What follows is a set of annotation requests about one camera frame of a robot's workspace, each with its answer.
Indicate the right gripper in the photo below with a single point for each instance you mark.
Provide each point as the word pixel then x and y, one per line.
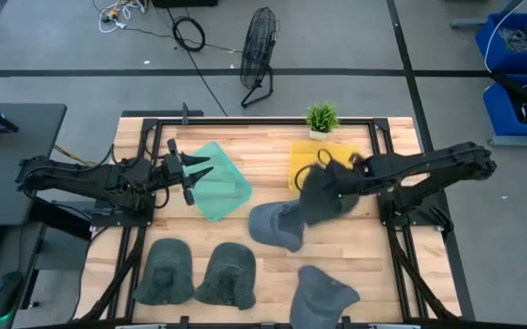
pixel 372 171

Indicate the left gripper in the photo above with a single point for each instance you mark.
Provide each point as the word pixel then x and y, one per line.
pixel 172 170

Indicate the dark green cap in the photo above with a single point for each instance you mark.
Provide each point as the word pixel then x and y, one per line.
pixel 327 192
pixel 228 274

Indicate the grey cap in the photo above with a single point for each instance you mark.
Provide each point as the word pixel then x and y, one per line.
pixel 318 297
pixel 272 224

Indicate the dark green clothes pile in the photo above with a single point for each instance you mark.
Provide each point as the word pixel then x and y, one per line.
pixel 165 274

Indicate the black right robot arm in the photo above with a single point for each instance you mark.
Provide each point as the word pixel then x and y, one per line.
pixel 427 164

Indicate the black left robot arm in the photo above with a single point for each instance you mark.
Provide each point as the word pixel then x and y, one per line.
pixel 85 180

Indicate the teal translucent plastic bin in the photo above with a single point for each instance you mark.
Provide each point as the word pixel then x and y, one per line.
pixel 222 192

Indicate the yellow translucent plastic bin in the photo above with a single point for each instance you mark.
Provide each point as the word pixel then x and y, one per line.
pixel 304 153

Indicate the small green potted plant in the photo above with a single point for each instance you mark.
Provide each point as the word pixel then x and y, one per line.
pixel 321 118

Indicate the black floor fan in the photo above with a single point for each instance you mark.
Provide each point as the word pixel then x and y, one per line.
pixel 257 45

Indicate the blue plastic storage bin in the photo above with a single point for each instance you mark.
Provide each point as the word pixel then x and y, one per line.
pixel 500 114
pixel 491 50

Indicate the dark grey desk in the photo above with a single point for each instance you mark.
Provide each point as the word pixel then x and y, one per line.
pixel 12 173

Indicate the black computer mouse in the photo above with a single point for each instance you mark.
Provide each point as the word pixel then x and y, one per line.
pixel 5 292

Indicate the black aluminium table frame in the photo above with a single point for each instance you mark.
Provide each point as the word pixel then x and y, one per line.
pixel 263 121

